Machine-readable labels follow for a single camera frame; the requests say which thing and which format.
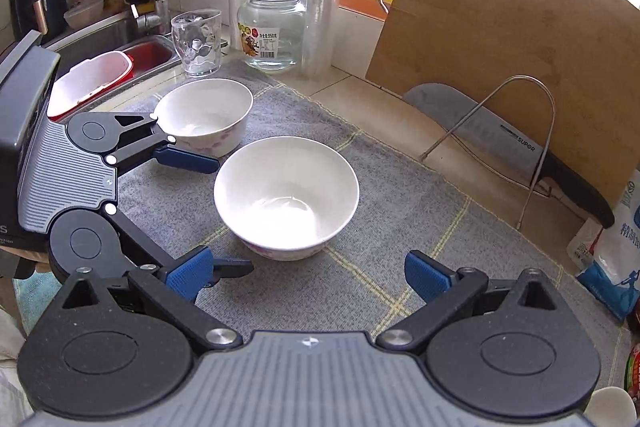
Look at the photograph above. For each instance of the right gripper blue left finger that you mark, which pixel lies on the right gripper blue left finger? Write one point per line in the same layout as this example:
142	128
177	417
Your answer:
169	294

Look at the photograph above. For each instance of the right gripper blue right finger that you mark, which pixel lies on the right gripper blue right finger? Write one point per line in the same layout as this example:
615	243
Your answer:
448	295

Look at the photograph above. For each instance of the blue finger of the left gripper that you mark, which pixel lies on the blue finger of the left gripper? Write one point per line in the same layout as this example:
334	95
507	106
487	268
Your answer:
175	157
199	269

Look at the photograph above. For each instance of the white floral bowl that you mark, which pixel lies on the white floral bowl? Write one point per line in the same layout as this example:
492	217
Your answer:
207	117

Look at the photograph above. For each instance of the grey kitchen knife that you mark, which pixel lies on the grey kitchen knife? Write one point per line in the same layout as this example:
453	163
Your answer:
495	137

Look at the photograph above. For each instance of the red white basin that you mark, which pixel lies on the red white basin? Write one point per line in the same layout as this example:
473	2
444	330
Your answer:
91	79

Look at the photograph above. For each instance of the clear glass cup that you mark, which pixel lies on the clear glass cup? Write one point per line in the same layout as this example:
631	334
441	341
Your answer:
197	39

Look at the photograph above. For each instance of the teal cloth mat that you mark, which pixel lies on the teal cloth mat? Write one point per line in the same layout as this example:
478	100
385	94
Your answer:
33	296

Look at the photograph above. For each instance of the steel sink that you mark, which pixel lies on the steel sink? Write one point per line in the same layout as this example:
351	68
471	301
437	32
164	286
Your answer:
116	32

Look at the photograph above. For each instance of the steel faucet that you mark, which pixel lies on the steel faucet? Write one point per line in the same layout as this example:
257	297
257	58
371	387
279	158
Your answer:
159	20

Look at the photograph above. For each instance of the clear plastic container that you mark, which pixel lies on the clear plastic container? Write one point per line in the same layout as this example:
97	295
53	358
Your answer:
84	14

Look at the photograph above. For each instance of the blue white salt bag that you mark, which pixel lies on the blue white salt bag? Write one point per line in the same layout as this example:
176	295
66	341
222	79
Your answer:
608	259

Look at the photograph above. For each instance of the black air fryer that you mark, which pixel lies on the black air fryer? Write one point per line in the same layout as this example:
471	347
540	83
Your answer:
45	16

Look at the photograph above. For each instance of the glass jar yellow lid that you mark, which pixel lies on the glass jar yellow lid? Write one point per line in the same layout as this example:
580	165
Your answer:
271	33

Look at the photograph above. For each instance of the white plate stack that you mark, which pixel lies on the white plate stack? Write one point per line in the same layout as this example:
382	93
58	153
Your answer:
611	407

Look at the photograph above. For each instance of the red label jar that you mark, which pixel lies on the red label jar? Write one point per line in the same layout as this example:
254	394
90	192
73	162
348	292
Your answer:
632	374

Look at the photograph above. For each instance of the bamboo cutting board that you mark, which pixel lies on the bamboo cutting board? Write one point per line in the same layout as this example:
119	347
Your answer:
585	52

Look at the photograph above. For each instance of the metal wire rack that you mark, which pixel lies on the metal wire rack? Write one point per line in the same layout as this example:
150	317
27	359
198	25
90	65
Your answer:
522	115

